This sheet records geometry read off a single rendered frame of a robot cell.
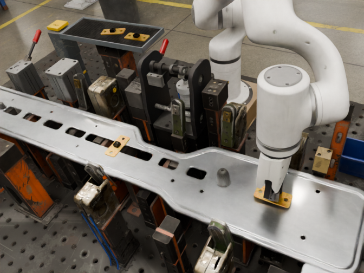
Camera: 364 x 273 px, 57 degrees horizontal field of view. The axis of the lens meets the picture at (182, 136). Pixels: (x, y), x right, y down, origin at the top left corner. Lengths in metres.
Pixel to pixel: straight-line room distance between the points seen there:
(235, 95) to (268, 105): 0.80
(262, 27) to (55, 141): 0.74
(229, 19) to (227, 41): 0.09
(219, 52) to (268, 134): 0.68
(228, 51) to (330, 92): 0.68
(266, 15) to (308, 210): 0.44
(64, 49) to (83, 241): 0.73
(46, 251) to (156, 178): 0.52
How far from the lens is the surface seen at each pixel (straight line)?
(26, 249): 1.30
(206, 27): 1.19
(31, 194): 1.26
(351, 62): 3.16
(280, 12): 0.62
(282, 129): 0.60
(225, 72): 1.29
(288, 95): 0.56
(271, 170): 0.68
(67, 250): 1.23
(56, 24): 1.43
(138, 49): 1.10
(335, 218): 0.83
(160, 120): 1.10
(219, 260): 0.71
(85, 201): 0.85
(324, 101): 0.61
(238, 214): 0.81
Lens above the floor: 1.68
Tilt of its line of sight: 44 degrees down
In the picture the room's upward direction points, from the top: 11 degrees counter-clockwise
